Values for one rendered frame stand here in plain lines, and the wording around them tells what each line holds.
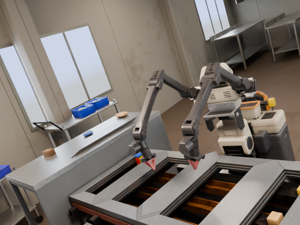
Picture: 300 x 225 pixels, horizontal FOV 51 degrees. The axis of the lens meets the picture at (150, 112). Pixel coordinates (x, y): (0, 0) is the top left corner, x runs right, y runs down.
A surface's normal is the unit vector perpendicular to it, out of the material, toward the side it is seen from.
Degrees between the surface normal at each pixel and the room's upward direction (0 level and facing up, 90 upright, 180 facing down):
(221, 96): 98
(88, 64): 90
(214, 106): 90
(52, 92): 90
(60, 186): 90
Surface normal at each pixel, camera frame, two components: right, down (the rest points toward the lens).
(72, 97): 0.76, -0.09
